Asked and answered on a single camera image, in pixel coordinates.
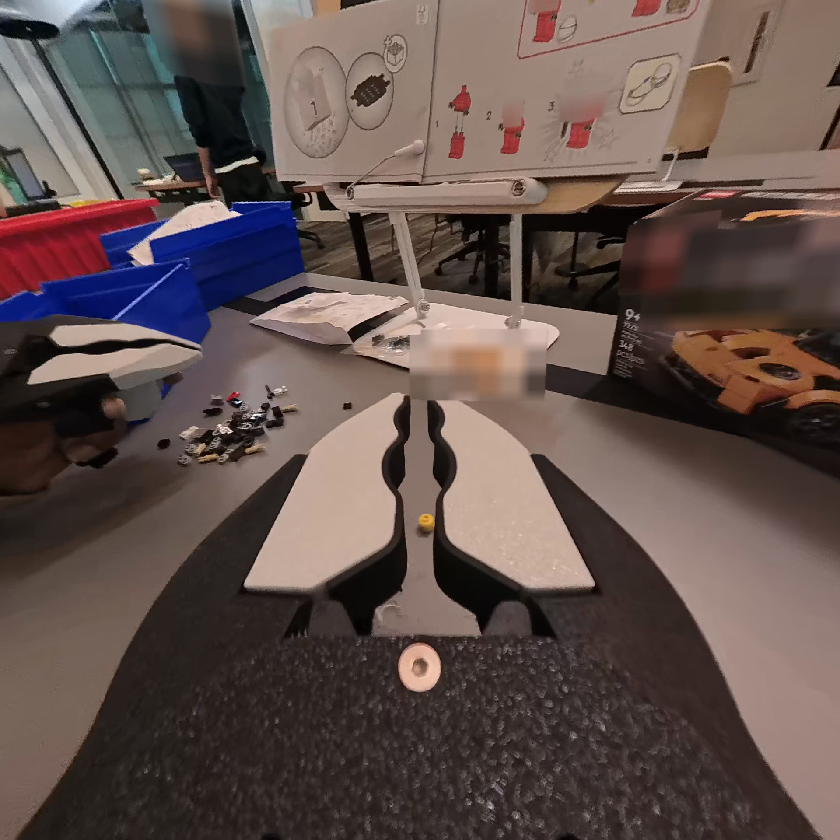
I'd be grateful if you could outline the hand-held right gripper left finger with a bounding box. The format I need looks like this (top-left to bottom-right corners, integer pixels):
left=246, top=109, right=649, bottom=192
left=243, top=392, right=412, bottom=636

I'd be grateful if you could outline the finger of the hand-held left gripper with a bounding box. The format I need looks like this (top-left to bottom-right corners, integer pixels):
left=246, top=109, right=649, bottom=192
left=28, top=344, right=204, bottom=421
left=49, top=322, right=203, bottom=355

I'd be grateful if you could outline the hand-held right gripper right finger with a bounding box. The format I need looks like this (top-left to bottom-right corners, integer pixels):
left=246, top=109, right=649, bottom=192
left=428, top=397, right=597, bottom=632

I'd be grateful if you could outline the blue plastic bin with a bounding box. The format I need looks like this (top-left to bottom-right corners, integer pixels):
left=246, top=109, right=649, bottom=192
left=0, top=259, right=211, bottom=395
left=101, top=200, right=304, bottom=309

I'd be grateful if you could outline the pile of small toy bricks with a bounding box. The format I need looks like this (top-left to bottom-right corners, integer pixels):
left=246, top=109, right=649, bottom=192
left=157, top=384, right=355, bottom=467

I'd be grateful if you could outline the grey desk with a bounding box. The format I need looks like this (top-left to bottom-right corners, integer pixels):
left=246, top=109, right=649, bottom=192
left=0, top=272, right=840, bottom=840

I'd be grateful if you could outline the person's left hand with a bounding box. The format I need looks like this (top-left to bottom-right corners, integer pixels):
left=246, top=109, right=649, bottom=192
left=0, top=397, right=129, bottom=496

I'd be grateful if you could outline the red plastic bin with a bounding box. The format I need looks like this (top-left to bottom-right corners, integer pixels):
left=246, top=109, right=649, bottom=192
left=0, top=199, right=158, bottom=299

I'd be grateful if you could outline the white printed paper bag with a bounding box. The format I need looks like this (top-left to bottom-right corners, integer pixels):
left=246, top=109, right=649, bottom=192
left=251, top=292, right=408, bottom=345
left=128, top=202, right=240, bottom=266

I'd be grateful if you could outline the wooden top table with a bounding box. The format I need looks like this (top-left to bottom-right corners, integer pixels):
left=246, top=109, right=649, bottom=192
left=138, top=177, right=217, bottom=201

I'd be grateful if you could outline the clear bag of small parts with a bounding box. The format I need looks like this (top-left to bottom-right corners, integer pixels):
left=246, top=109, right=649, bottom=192
left=341, top=328, right=414, bottom=368

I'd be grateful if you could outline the black office chair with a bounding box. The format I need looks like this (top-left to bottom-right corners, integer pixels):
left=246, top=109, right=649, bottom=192
left=436, top=213, right=519, bottom=283
left=554, top=230, right=621, bottom=290

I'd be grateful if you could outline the black toy car box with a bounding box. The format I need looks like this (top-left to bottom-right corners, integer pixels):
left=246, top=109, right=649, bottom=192
left=607, top=187, right=840, bottom=476

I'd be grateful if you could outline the white and wood book stand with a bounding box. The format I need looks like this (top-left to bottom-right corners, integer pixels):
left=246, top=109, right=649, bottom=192
left=325, top=174, right=631, bottom=368

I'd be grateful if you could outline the toy instruction booklet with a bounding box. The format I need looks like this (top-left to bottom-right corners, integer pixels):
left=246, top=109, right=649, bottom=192
left=266, top=0, right=713, bottom=185

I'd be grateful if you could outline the framed wall picture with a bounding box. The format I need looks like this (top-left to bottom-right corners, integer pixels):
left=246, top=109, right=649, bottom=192
left=742, top=0, right=775, bottom=83

